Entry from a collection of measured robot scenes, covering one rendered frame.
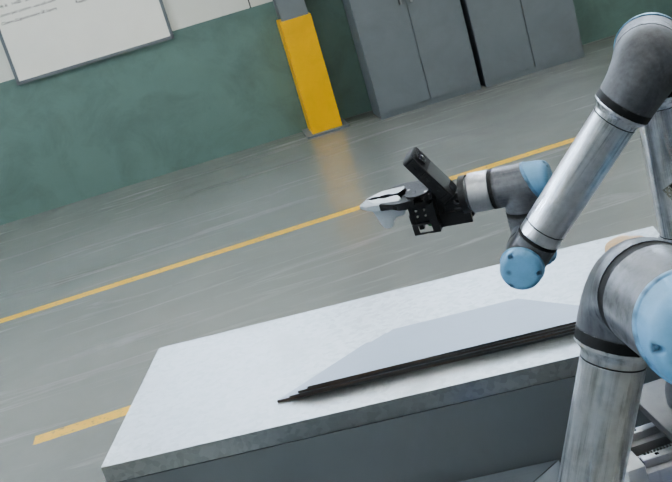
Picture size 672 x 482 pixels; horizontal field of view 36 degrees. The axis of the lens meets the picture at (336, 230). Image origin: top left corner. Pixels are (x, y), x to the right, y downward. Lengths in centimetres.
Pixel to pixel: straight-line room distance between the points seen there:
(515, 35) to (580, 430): 903
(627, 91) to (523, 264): 34
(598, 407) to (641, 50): 69
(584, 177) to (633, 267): 66
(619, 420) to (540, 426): 96
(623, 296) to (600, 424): 20
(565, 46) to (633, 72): 865
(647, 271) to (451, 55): 898
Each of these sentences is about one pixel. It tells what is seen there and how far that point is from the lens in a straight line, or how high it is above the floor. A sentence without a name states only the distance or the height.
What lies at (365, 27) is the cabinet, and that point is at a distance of 983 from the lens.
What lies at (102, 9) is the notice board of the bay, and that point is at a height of 168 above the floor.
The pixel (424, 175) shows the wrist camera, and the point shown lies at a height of 150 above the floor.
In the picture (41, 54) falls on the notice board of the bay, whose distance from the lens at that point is 1037.
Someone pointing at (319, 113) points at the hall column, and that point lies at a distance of 1008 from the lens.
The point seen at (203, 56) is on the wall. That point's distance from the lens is 1032.
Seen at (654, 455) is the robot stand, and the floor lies 99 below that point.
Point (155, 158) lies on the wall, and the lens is 1046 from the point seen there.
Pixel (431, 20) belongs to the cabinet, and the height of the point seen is 76.
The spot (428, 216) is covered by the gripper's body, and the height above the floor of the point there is 141.
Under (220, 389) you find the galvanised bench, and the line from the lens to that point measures 243.
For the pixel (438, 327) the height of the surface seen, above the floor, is 107.
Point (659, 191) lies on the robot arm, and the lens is 190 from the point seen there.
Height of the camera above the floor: 200
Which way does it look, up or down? 17 degrees down
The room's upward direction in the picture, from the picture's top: 16 degrees counter-clockwise
